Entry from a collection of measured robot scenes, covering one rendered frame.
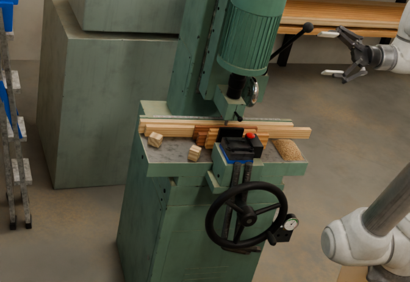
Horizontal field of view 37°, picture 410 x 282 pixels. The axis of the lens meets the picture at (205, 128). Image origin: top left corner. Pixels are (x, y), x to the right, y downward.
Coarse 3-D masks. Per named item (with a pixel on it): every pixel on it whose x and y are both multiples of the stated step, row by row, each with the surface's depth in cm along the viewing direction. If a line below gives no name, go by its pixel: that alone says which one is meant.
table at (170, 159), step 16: (144, 144) 208; (176, 144) 212; (192, 144) 214; (272, 144) 226; (144, 160) 205; (160, 160) 202; (176, 160) 204; (208, 160) 208; (272, 160) 216; (160, 176) 204; (176, 176) 206; (208, 176) 206; (256, 192) 208
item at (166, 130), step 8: (152, 128) 211; (160, 128) 212; (168, 128) 213; (176, 128) 214; (184, 128) 215; (192, 128) 216; (264, 128) 226; (272, 128) 227; (280, 128) 229; (288, 128) 230; (296, 128) 231; (304, 128) 233; (168, 136) 215; (176, 136) 216; (184, 136) 217; (272, 136) 229; (280, 136) 230; (288, 136) 231; (296, 136) 232; (304, 136) 233
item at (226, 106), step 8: (216, 88) 221; (224, 88) 219; (216, 96) 220; (224, 96) 213; (240, 96) 216; (216, 104) 220; (224, 104) 213; (232, 104) 210; (240, 104) 211; (224, 112) 213; (232, 112) 212; (240, 112) 213
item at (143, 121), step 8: (144, 120) 212; (152, 120) 213; (160, 120) 214; (168, 120) 215; (176, 120) 216; (184, 120) 217; (192, 120) 218; (200, 120) 220; (208, 120) 221; (216, 120) 222; (144, 128) 213
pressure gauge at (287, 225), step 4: (288, 216) 226; (292, 216) 226; (284, 220) 226; (288, 220) 225; (292, 220) 226; (296, 220) 226; (284, 224) 225; (288, 224) 226; (292, 224) 227; (296, 224) 228; (284, 228) 227; (288, 228) 228; (292, 228) 228
